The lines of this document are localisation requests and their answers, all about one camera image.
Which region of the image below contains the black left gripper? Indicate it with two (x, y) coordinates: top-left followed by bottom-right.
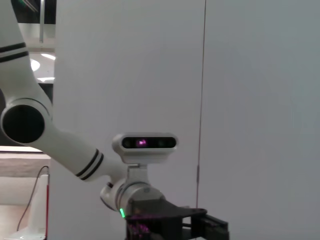
(124, 196), (230, 240)

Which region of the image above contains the white plastic stand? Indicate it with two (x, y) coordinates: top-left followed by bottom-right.
(9, 174), (50, 240)

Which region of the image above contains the beige workbench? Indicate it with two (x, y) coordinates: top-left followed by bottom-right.
(0, 146), (51, 206)

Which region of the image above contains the grey metal pole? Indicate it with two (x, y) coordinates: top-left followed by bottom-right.
(38, 0), (46, 43)

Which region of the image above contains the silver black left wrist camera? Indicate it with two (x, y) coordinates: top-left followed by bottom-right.
(111, 133), (179, 165)

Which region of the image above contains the thin dark hanging cable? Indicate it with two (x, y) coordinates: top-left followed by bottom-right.
(16, 165), (50, 232)

